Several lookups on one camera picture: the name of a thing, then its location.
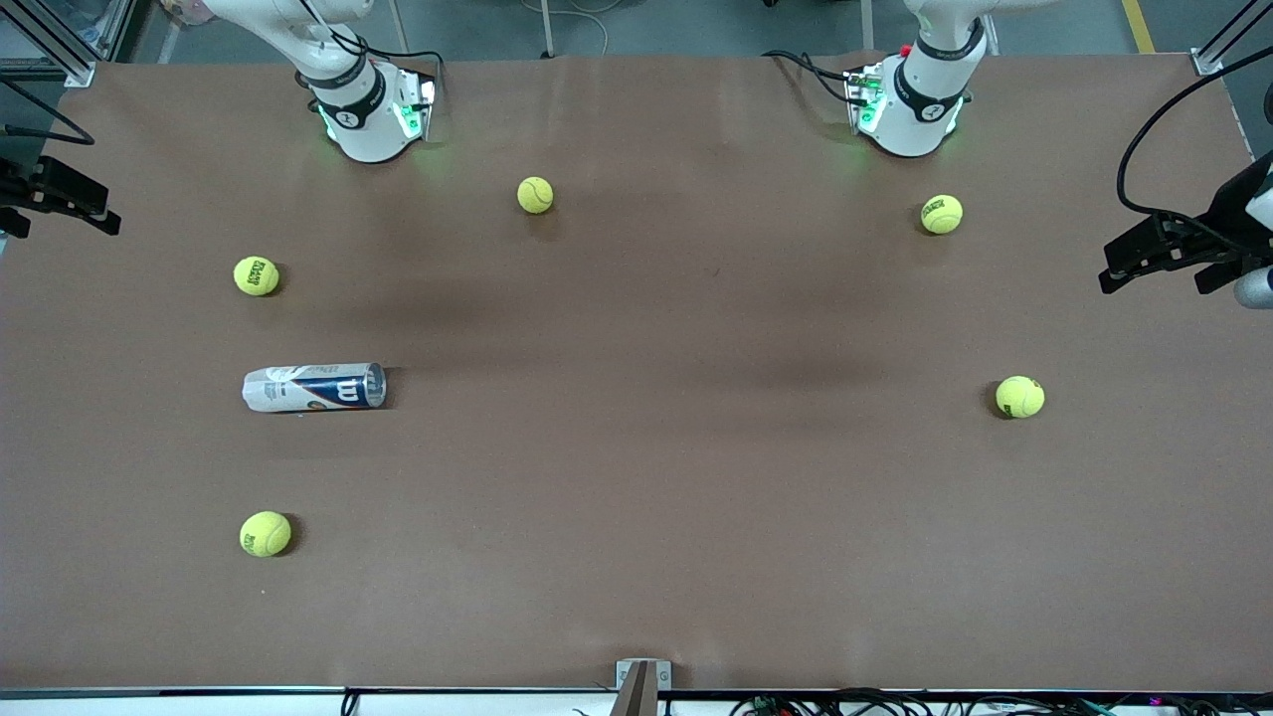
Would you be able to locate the yellow tennis ball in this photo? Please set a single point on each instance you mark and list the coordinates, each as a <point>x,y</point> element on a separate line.
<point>257,275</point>
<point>535,195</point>
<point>941,214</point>
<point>1020,396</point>
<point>265,534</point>

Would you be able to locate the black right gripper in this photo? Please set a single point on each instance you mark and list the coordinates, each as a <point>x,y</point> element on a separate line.
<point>20,186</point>

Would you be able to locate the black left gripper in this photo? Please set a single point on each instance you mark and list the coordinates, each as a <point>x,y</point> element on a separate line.
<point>1225,226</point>

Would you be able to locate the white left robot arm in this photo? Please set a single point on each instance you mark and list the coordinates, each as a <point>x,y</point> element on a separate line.
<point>915,119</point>

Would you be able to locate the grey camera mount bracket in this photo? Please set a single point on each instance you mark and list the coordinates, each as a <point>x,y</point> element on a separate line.
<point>641,691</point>

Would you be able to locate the grey metal leg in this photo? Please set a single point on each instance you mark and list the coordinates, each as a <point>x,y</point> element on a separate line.
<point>547,30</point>
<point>400,30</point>
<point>867,25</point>

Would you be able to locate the aluminium frame profile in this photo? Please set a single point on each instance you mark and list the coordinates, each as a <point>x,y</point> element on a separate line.
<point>60,55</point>
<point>1208,62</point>

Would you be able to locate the white blue tennis ball can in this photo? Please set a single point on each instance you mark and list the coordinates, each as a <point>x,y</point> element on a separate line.
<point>313,388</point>

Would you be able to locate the brown table mat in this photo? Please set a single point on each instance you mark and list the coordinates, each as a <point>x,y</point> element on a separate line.
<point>636,497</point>

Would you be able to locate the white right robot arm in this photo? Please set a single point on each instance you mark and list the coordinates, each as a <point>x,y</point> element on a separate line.
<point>363,124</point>

